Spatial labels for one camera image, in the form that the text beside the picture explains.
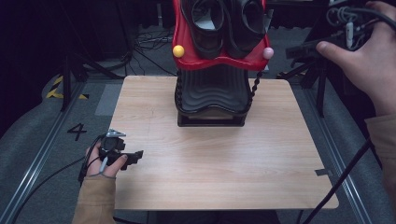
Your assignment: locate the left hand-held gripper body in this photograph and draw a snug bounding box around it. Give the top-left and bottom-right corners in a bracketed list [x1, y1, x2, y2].
[98, 129, 135, 162]

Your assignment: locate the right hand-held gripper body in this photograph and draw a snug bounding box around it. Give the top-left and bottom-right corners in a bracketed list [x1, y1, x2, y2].
[320, 0, 382, 51]

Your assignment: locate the black leather shoe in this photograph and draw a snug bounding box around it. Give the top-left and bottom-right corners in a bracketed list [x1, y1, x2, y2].
[222, 0, 267, 60]
[180, 0, 227, 61]

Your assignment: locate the red and black shoe rack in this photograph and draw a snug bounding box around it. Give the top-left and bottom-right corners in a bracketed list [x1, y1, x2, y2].
[172, 0, 275, 128]

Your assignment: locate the person's left hand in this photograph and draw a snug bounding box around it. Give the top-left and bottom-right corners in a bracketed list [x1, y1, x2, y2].
[85, 142, 129, 179]

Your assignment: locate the person's right hand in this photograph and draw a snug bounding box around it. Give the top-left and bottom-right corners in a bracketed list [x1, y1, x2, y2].
[315, 0, 396, 118]

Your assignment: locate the black metal stand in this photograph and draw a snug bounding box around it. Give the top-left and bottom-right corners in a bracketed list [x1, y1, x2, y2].
[60, 46, 125, 113]
[276, 52, 332, 119]

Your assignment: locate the yellow and black floor tape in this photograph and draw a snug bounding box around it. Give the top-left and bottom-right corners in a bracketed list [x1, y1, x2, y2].
[46, 75, 90, 101]

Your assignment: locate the grey tape strip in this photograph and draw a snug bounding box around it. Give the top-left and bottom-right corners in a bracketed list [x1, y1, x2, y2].
[314, 168, 333, 178]

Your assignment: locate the silver floor rail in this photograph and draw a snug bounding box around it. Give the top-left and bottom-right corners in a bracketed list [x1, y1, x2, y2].
[303, 87, 373, 224]
[0, 80, 89, 224]

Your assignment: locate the left hand-held gripper cable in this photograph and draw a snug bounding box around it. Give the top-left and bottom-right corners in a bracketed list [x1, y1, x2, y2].
[10, 133, 107, 224]

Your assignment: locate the hand-held gripper cable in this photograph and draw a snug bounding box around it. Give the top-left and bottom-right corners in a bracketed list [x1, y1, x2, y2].
[303, 5, 396, 224]
[10, 133, 107, 224]

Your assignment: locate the bundle of floor cables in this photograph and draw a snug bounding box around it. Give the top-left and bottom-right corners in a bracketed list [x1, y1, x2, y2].
[124, 26, 177, 77]

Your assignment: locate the right hand-held gripper cable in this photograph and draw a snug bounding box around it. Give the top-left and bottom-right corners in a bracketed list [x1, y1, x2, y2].
[303, 5, 396, 224]

